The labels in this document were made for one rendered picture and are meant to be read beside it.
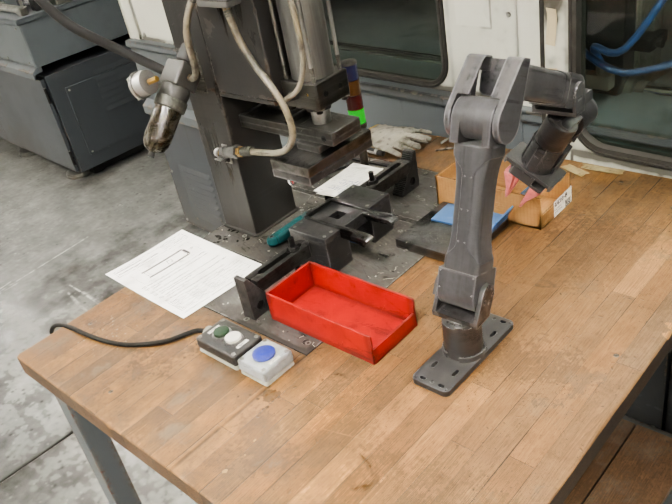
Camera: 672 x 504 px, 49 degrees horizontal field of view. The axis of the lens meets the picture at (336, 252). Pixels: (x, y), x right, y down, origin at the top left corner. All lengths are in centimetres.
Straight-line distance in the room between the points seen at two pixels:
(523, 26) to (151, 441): 122
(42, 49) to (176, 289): 297
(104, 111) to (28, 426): 221
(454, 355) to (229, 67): 68
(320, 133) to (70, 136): 323
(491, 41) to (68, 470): 185
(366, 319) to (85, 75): 338
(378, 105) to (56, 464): 156
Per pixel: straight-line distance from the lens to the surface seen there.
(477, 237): 112
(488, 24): 190
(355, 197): 155
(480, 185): 109
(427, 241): 148
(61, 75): 444
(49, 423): 287
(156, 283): 160
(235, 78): 146
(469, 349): 119
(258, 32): 136
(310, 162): 136
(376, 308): 134
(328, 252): 143
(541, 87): 121
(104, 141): 459
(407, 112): 214
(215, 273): 157
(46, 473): 268
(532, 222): 153
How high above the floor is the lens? 171
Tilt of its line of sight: 32 degrees down
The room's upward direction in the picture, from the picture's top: 12 degrees counter-clockwise
